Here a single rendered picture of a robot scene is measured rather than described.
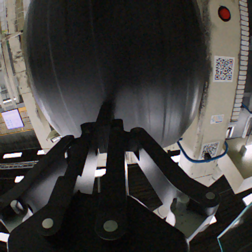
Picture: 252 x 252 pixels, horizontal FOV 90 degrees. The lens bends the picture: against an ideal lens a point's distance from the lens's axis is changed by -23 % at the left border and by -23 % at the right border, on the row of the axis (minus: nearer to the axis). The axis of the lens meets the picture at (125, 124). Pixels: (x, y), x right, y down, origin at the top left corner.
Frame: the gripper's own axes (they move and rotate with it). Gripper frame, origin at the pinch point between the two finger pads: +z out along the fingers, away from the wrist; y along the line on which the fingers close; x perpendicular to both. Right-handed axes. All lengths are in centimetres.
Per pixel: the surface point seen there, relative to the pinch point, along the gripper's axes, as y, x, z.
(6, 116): -312, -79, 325
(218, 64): 28.8, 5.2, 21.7
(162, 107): 7.3, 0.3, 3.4
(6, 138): -955, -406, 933
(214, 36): 27.1, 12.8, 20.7
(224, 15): 30.6, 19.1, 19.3
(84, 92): -2.6, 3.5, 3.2
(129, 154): 2, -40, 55
